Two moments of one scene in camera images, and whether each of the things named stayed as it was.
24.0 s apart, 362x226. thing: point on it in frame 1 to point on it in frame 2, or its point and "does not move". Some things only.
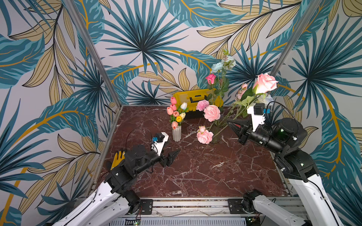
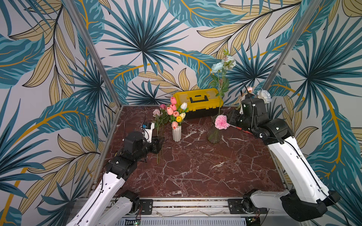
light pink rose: [265, 83] to [156, 113]
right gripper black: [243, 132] to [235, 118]
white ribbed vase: [176, 133] does not move
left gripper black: [169, 159] to [155, 143]
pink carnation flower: [201, 104] to [221, 123]
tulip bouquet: [176, 115] does not move
